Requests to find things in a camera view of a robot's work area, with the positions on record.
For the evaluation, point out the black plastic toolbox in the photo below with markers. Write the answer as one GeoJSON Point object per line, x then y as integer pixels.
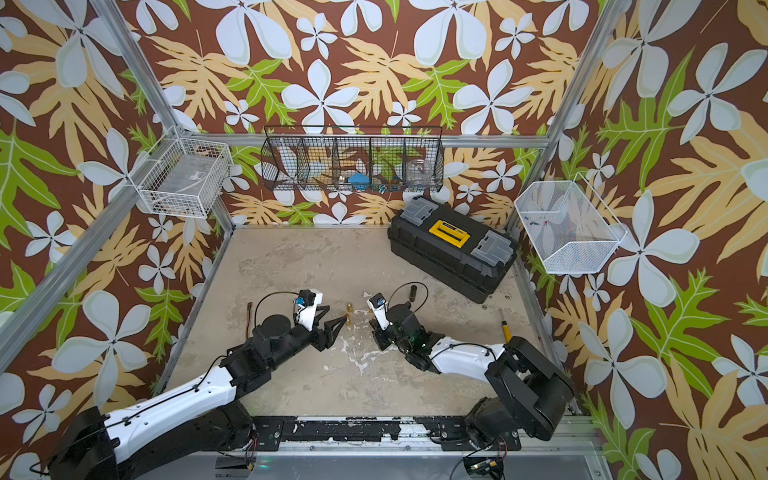
{"type": "Point", "coordinates": [464, 254]}

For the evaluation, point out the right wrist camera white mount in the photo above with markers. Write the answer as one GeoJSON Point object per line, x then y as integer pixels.
{"type": "Point", "coordinates": [378, 305]}

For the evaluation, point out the white wire basket left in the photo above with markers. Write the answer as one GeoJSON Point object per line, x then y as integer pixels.
{"type": "Point", "coordinates": [182, 175]}

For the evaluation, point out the black wire basket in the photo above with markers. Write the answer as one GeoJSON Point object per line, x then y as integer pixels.
{"type": "Point", "coordinates": [395, 158]}

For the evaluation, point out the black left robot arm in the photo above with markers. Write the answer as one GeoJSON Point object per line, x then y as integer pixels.
{"type": "Point", "coordinates": [204, 414]}

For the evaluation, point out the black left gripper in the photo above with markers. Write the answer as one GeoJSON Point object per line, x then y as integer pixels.
{"type": "Point", "coordinates": [323, 337]}

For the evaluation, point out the yellow handled screwdriver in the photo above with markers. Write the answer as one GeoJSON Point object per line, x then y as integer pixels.
{"type": "Point", "coordinates": [505, 327]}

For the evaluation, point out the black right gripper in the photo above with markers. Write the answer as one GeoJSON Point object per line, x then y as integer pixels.
{"type": "Point", "coordinates": [379, 334]}

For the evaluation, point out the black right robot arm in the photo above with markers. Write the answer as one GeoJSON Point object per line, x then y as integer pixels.
{"type": "Point", "coordinates": [531, 393]}

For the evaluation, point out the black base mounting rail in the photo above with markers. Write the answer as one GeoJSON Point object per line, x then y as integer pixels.
{"type": "Point", "coordinates": [448, 433]}

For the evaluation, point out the blue item in basket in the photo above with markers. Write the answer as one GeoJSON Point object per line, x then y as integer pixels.
{"type": "Point", "coordinates": [359, 181]}

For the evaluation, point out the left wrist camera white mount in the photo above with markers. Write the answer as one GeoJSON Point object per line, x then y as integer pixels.
{"type": "Point", "coordinates": [306, 305]}

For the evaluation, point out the white mesh basket right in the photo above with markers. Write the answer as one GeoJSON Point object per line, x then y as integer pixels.
{"type": "Point", "coordinates": [571, 228]}

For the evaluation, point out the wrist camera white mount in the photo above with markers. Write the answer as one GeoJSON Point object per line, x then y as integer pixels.
{"type": "Point", "coordinates": [378, 305]}
{"type": "Point", "coordinates": [306, 305]}

